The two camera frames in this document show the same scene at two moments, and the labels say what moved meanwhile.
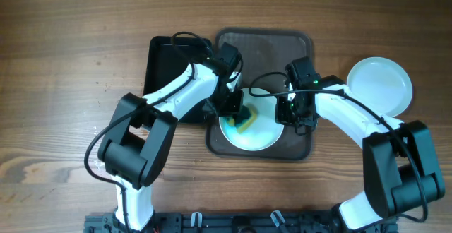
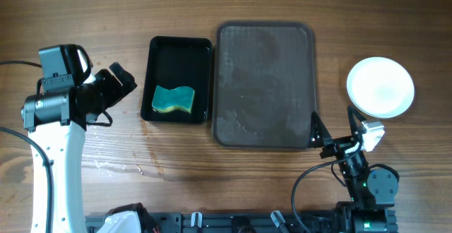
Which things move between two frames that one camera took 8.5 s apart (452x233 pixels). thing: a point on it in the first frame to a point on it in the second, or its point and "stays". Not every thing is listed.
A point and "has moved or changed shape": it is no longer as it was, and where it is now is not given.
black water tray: [165, 58] stays
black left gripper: [233, 107] to [117, 93]
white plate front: [381, 84] stays
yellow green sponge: [244, 119] has moved or changed shape
